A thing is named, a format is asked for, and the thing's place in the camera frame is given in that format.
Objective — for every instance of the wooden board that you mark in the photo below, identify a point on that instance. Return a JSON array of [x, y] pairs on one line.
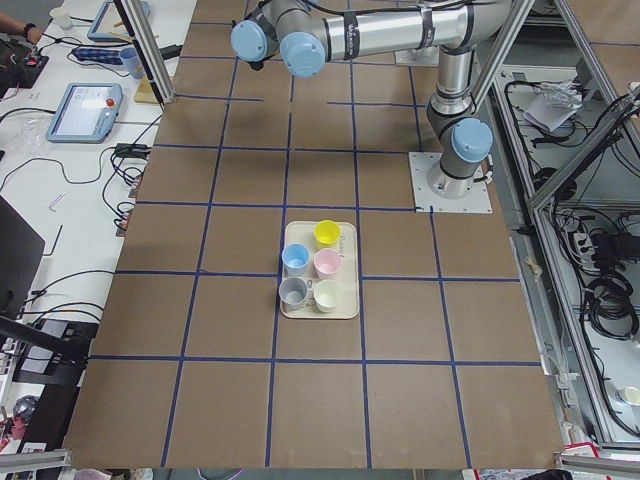
[[146, 92]]

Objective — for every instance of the teach pendant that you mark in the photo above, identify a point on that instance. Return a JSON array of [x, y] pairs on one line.
[[107, 25], [86, 113]]

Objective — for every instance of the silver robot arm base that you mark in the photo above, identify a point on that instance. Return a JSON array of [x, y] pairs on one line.
[[427, 57]]

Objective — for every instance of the aluminium frame post left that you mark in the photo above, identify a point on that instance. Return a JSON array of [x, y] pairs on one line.
[[140, 32]]

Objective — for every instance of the beige plastic tray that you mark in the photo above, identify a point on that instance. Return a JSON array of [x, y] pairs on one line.
[[348, 276]]

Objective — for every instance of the person hand with watch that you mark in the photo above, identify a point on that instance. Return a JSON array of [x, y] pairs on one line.
[[32, 33]]

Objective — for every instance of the light blue cup middle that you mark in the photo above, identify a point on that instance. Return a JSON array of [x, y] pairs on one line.
[[295, 258]]

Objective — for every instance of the cream cup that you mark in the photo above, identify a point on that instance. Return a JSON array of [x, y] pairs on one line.
[[327, 295]]

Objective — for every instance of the black power adapter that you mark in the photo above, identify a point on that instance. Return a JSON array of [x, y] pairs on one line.
[[131, 151]]

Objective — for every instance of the pink cup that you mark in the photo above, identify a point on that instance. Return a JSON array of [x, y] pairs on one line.
[[327, 263]]

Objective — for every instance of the white paper cup desk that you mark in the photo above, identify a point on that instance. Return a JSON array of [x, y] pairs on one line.
[[61, 17]]

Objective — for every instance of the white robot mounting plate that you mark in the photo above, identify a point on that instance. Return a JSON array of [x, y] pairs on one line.
[[435, 192]]

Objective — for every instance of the grey cup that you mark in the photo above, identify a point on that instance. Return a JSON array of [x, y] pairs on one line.
[[293, 291]]

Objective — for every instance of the near teach pendant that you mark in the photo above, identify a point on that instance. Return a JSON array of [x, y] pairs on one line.
[[86, 113]]

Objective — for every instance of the paper cup lower right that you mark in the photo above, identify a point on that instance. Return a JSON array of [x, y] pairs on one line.
[[629, 395]]

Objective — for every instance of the black monitor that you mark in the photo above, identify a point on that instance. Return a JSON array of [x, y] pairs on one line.
[[21, 252]]

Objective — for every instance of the far teach pendant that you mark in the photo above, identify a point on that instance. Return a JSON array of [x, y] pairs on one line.
[[107, 25]]

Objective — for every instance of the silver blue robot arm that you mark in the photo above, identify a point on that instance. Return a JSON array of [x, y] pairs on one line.
[[307, 36]]

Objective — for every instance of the blue pencil case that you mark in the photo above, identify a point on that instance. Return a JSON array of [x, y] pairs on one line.
[[97, 55]]

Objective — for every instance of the yellow cup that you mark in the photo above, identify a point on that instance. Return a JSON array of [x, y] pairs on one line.
[[326, 233]]

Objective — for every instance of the blue mug on desk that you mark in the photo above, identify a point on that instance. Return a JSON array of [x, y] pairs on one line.
[[132, 62]]

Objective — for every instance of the white power strip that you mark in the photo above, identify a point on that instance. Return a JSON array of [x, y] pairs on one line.
[[583, 245]]

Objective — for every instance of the crumpled white paper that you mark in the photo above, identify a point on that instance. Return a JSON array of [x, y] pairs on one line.
[[555, 103]]

